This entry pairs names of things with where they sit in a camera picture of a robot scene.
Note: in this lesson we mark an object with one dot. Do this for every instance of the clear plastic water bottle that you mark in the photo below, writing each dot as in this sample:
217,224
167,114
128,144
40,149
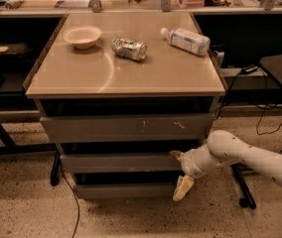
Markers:
186,40

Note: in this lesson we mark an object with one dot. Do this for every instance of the black table leg left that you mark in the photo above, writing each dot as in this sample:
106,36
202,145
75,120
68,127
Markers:
55,172

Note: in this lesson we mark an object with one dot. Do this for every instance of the black power adapter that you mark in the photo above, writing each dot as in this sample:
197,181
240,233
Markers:
249,69

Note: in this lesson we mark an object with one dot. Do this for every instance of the black floor stand leg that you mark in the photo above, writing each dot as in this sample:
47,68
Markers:
247,199

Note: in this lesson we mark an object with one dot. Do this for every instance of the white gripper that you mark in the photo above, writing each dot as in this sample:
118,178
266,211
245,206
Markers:
190,163

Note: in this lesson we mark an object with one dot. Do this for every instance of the grey bottom drawer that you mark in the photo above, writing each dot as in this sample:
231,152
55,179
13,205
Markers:
125,190

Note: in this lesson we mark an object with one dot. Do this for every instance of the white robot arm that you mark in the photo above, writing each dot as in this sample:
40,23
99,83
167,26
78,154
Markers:
223,149

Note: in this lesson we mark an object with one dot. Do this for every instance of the crushed silver soda can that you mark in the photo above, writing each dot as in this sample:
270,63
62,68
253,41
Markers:
129,49

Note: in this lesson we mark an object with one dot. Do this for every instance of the grey drawer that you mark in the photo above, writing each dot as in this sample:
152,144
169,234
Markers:
120,163
125,190
124,128

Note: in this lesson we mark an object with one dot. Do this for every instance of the white paper bowl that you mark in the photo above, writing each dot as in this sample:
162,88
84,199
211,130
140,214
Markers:
84,37

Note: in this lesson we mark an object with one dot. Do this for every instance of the grey top drawer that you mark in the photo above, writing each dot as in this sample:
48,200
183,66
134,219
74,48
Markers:
124,128

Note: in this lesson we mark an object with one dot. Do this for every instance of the grey drawer cabinet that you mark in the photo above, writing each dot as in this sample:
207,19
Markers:
98,82

